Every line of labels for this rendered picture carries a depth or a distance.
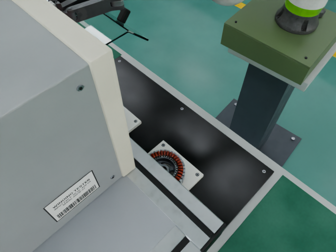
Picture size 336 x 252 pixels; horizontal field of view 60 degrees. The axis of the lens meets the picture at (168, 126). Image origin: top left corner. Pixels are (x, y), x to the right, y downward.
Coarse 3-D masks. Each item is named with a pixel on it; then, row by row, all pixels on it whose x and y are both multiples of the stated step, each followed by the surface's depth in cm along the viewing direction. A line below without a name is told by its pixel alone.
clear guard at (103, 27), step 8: (96, 16) 68; (104, 16) 68; (112, 16) 73; (80, 24) 66; (88, 24) 66; (96, 24) 66; (104, 24) 66; (112, 24) 66; (120, 24) 66; (96, 32) 64; (104, 32) 64; (112, 32) 64; (120, 32) 64; (136, 32) 70; (104, 40) 63; (112, 40) 63
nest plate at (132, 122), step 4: (124, 108) 88; (124, 112) 87; (128, 112) 87; (128, 116) 86; (132, 116) 86; (128, 120) 85; (132, 120) 85; (136, 120) 85; (128, 124) 85; (132, 124) 85; (136, 124) 85; (128, 128) 84; (132, 128) 84; (128, 132) 84
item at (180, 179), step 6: (156, 150) 76; (168, 150) 76; (156, 156) 75; (162, 156) 75; (168, 156) 75; (174, 156) 74; (162, 162) 76; (168, 162) 76; (174, 162) 74; (180, 162) 74; (168, 168) 73; (174, 168) 75; (180, 168) 72; (174, 174) 72; (180, 174) 71; (180, 180) 71
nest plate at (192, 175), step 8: (160, 144) 81; (152, 152) 79; (176, 152) 79; (184, 160) 78; (192, 168) 76; (184, 176) 75; (192, 176) 75; (200, 176) 75; (184, 184) 74; (192, 184) 74
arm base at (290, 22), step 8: (280, 8) 103; (280, 16) 101; (288, 16) 98; (296, 16) 97; (312, 16) 96; (320, 16) 105; (280, 24) 101; (288, 24) 99; (296, 24) 98; (304, 24) 99; (312, 24) 99; (296, 32) 100; (304, 32) 99
